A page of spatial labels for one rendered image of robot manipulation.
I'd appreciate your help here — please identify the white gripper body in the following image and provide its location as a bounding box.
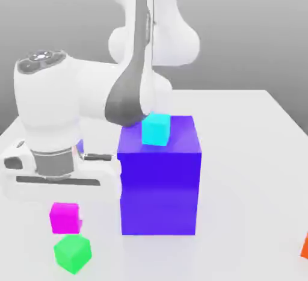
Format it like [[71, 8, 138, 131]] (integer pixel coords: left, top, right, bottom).
[[0, 161, 122, 203]]

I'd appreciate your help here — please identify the small magenta cube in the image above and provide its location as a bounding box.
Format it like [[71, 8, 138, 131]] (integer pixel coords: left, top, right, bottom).
[[49, 202, 83, 235]]

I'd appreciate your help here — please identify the small green cube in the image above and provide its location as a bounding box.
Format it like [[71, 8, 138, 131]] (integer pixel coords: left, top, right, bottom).
[[53, 234, 93, 275]]

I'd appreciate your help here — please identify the small cyan cube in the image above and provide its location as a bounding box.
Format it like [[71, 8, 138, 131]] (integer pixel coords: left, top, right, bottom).
[[141, 112, 171, 147]]

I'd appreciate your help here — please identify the small orange cube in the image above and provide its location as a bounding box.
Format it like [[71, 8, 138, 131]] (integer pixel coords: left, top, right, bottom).
[[300, 231, 308, 260]]

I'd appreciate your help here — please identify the large blue box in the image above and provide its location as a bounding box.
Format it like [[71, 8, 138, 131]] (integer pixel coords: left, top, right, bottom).
[[117, 115, 202, 236]]

